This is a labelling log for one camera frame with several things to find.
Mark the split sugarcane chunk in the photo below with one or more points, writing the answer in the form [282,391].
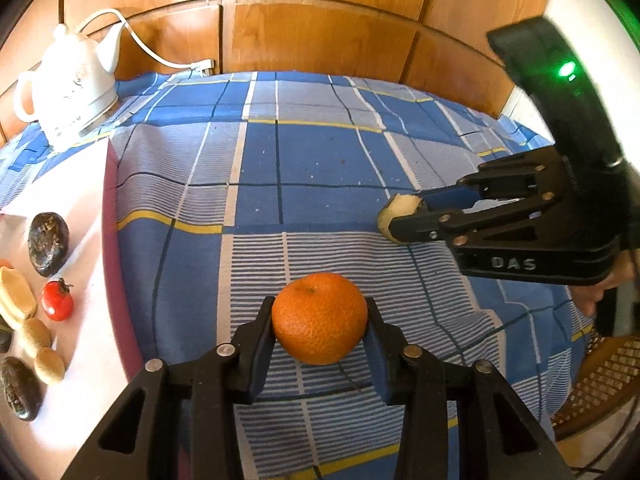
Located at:
[402,207]

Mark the pink-rimmed white cardboard tray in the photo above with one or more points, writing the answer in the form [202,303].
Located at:
[85,260]

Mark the yellow fruit wedge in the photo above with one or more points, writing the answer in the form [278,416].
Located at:
[15,295]

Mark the red cherry tomato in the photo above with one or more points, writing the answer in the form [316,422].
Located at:
[56,301]

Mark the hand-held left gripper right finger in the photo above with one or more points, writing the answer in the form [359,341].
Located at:
[380,365]

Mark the person's right hand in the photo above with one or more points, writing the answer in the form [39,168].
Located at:
[585,300]

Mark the wicker chair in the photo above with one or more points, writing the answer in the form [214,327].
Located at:
[600,375]

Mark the blue plaid tablecloth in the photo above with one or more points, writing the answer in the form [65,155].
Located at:
[320,160]

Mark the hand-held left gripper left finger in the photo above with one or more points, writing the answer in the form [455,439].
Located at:
[257,355]

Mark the small tan potato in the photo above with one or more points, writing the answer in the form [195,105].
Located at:
[36,336]

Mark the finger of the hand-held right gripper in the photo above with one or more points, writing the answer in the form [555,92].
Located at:
[525,175]
[450,225]

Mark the dark round cake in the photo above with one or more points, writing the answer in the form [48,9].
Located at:
[20,388]

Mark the wooden panelled wardrobe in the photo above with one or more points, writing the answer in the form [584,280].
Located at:
[320,35]

